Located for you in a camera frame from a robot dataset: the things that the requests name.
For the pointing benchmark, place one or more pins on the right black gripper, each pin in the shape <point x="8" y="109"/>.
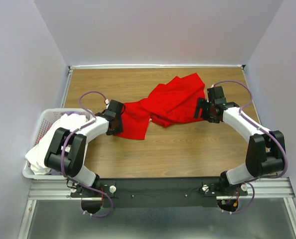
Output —
<point x="202" y="103"/>

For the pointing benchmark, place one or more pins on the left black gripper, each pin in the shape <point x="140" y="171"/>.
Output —
<point x="119" y="129"/>

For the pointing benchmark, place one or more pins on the red t shirt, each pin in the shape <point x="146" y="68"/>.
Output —
<point x="168" y="104"/>

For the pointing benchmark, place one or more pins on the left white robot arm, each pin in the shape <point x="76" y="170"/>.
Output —
<point x="68" y="147"/>

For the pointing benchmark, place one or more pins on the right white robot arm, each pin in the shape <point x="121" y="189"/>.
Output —
<point x="266" y="152"/>

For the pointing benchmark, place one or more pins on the white laundry basket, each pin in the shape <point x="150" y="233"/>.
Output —
<point x="48" y="117"/>

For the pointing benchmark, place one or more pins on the white t shirt in basket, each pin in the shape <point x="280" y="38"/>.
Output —
<point x="37" y="154"/>

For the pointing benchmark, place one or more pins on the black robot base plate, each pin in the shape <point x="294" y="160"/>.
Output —
<point x="158" y="193"/>

